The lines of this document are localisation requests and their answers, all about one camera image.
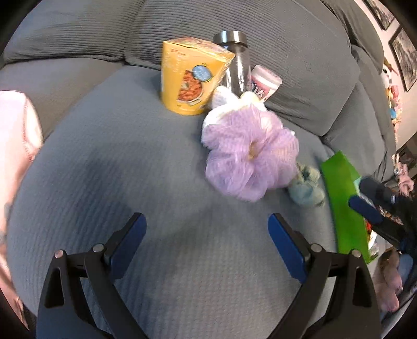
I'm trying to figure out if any small grey-green plush toy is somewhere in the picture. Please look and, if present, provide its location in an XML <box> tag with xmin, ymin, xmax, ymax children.
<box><xmin>287</xmin><ymin>163</ymin><xmax>326</xmax><ymax>207</ymax></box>

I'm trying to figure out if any grey sofa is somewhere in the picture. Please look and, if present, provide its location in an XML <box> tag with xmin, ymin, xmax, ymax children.
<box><xmin>0</xmin><ymin>0</ymin><xmax>404</xmax><ymax>339</ymax></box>

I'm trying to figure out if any green cardboard box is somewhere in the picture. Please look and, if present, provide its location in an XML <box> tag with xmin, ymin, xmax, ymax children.
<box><xmin>319</xmin><ymin>150</ymin><xmax>380</xmax><ymax>264</ymax></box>

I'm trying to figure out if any pile of pink clothes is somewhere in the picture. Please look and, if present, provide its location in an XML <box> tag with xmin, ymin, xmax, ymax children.
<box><xmin>392</xmin><ymin>153</ymin><xmax>416</xmax><ymax>196</ymax></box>

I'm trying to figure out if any purple bath pouf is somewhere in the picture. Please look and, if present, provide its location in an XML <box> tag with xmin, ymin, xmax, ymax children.
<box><xmin>201</xmin><ymin>107</ymin><xmax>299</xmax><ymax>202</ymax></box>

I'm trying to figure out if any white plush toy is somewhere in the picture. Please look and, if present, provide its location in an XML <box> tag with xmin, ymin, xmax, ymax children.
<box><xmin>202</xmin><ymin>85</ymin><xmax>295</xmax><ymax>147</ymax></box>

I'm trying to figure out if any pink plush toy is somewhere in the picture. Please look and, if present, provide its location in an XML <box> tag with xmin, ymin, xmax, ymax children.
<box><xmin>373</xmin><ymin>249</ymin><xmax>404</xmax><ymax>312</ymax></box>

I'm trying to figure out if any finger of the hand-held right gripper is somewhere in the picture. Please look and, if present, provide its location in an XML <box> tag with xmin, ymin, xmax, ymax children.
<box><xmin>349</xmin><ymin>195</ymin><xmax>383</xmax><ymax>225</ymax></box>
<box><xmin>359</xmin><ymin>177</ymin><xmax>396</xmax><ymax>206</ymax></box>

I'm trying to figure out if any row of plush toys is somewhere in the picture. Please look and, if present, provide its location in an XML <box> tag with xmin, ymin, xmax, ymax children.
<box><xmin>379</xmin><ymin>59</ymin><xmax>403</xmax><ymax>131</ymax></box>

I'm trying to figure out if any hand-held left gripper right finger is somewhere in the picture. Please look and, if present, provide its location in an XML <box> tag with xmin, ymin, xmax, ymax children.
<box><xmin>268</xmin><ymin>213</ymin><xmax>382</xmax><ymax>339</ymax></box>

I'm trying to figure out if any pink plastic cup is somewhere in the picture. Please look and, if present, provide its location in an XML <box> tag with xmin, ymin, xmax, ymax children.
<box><xmin>248</xmin><ymin>64</ymin><xmax>282</xmax><ymax>102</ymax></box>

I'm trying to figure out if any yellow noodle box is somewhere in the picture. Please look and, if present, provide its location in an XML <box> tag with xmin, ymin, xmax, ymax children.
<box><xmin>160</xmin><ymin>37</ymin><xmax>236</xmax><ymax>116</ymax></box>

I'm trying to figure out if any framed black-and-white picture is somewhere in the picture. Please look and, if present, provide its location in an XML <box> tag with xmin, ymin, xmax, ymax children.
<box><xmin>363</xmin><ymin>0</ymin><xmax>400</xmax><ymax>31</ymax></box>
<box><xmin>388</xmin><ymin>28</ymin><xmax>417</xmax><ymax>92</ymax></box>

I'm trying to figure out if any glass jar with metal lid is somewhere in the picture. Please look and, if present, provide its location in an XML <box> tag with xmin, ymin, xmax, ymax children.
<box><xmin>213</xmin><ymin>30</ymin><xmax>251</xmax><ymax>98</ymax></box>

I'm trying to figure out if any person's pink clothing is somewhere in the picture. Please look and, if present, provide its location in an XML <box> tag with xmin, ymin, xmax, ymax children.
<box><xmin>0</xmin><ymin>90</ymin><xmax>44</xmax><ymax>330</ymax></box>

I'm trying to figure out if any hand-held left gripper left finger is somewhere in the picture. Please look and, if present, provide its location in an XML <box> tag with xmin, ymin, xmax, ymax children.
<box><xmin>36</xmin><ymin>213</ymin><xmax>147</xmax><ymax>339</ymax></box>

